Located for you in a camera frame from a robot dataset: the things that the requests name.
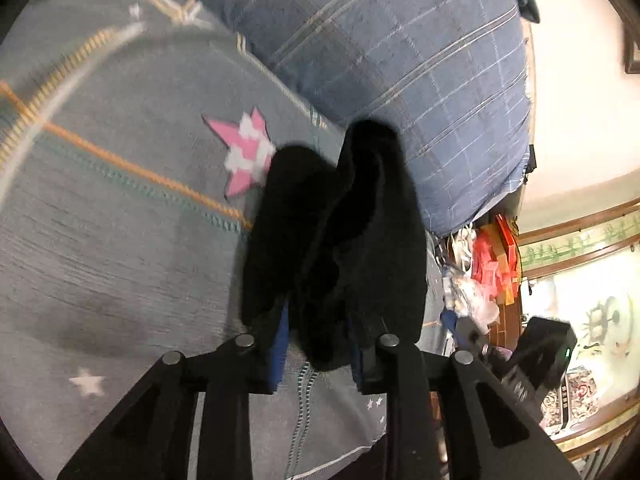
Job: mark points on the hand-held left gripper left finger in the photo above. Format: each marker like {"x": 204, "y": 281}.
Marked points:
{"x": 277, "y": 357}

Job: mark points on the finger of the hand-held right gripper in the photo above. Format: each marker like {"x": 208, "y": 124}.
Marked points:
{"x": 472, "y": 335}

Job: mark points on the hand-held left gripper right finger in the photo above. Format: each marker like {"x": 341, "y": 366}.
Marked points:
{"x": 356, "y": 362}

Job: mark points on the black pants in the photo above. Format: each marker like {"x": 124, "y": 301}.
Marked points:
{"x": 340, "y": 235}

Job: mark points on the pile of red packets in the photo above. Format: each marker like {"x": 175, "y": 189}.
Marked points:
{"x": 492, "y": 260}

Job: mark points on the wooden cabinet with printed panel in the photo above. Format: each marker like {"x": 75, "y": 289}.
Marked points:
{"x": 590, "y": 280}

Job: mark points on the grey star print bed sheet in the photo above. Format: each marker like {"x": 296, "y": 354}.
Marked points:
{"x": 125, "y": 235}

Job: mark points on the blue plaid pillow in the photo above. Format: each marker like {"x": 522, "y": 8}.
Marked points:
{"x": 375, "y": 60}

